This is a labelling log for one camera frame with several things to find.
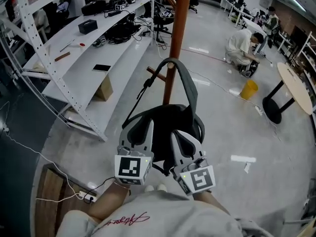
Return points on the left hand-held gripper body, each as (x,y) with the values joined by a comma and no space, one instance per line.
(129,168)

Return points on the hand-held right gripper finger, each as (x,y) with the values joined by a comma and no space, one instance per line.
(196,144)
(178,152)

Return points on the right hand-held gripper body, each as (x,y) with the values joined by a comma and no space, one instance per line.
(197,178)

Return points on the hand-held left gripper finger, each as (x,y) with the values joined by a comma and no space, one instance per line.
(148,139)
(124,138)

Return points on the dark grey backpack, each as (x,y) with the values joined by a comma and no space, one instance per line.
(170,122)

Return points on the wooden coat stand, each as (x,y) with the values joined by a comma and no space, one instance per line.
(176,33)

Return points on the person's left forearm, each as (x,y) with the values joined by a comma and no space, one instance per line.
(111,201)

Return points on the person's right forearm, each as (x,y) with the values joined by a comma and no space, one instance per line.
(212,201)

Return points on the person's white shoe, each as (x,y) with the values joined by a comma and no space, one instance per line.
(149,188)
(161,187)

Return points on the person's grey sweatshirt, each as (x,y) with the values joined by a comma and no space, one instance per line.
(168,218)

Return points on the white power strip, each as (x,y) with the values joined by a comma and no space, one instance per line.
(87,196)
(259,109)

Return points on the white paper scrap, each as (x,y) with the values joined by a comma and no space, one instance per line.
(247,168)

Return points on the cardboard box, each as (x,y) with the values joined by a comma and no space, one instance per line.
(105,89)

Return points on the flat white tablet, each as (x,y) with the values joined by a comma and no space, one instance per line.
(101,67)

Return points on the yellow waste bin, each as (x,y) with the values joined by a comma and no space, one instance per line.
(248,90)

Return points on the wooden floor platform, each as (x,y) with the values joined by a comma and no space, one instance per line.
(49,201)

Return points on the large white metal shelf unit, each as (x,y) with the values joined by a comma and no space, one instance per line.
(81,58)

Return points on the black bag on floor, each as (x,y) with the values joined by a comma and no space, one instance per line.
(249,69)

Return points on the spare hand-held gripper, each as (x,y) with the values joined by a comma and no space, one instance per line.
(99,41)

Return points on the short wooden stick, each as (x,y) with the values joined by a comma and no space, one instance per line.
(62,56)

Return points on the round wooden table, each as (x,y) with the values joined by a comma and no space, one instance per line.
(293,88)

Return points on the black box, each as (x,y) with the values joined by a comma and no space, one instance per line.
(87,26)

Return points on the black office chair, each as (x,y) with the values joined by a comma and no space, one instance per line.
(163,18)

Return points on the white shelf unit by brick wall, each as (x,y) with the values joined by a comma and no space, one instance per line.
(307,55)

